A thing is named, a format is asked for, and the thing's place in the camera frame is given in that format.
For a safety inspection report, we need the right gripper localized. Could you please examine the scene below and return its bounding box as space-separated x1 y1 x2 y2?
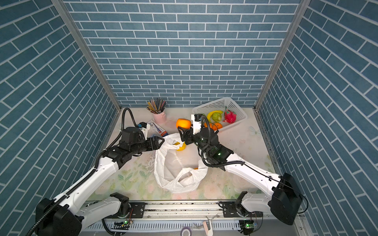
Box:
179 124 213 158

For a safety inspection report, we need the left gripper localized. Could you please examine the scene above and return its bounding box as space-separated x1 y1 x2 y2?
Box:
130 136 165 155

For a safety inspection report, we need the yellow mango toy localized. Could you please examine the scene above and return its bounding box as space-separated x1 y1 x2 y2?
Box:
174 142 187 151

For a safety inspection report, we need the green pear toy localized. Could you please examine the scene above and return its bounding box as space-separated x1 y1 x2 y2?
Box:
211 112 222 123

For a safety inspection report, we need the white plastic bag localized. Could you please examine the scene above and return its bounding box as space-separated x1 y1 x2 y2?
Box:
154 133 208 194

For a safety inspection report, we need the pink dragon fruit toy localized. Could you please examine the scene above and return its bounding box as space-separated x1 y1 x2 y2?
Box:
224 108 237 124

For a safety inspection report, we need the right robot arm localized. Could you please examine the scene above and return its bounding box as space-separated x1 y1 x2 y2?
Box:
178 127 304 225

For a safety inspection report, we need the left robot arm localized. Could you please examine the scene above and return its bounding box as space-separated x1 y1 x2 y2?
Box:
27 127 164 236

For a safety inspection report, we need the pink pencil cup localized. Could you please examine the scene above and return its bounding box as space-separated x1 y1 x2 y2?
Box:
153 111 166 124

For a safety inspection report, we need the yellow toy banana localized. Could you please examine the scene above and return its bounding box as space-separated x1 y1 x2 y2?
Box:
207 110 223 123

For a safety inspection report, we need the coloured pencils bunch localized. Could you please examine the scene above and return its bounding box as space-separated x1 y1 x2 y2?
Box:
146 97 166 114

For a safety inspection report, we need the white plastic basket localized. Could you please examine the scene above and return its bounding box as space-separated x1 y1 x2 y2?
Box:
192 97 248 131

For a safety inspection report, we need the purple tape roll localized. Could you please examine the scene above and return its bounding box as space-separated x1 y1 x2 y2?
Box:
180 227 193 236

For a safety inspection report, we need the pink white clip tool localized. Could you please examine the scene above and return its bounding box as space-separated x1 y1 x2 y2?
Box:
202 219 214 236

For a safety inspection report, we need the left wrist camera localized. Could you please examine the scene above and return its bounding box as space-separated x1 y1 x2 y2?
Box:
138 122 151 140

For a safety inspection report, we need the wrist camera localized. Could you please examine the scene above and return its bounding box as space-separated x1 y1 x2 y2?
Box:
138 122 151 140
191 114 203 135

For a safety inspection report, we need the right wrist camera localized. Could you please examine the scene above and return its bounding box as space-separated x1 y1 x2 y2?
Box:
191 114 203 135

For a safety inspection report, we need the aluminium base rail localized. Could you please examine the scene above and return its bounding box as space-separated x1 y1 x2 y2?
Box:
53 200 314 236

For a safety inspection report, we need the left black corrugated cable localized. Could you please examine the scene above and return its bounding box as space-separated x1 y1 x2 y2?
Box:
25 107 139 236

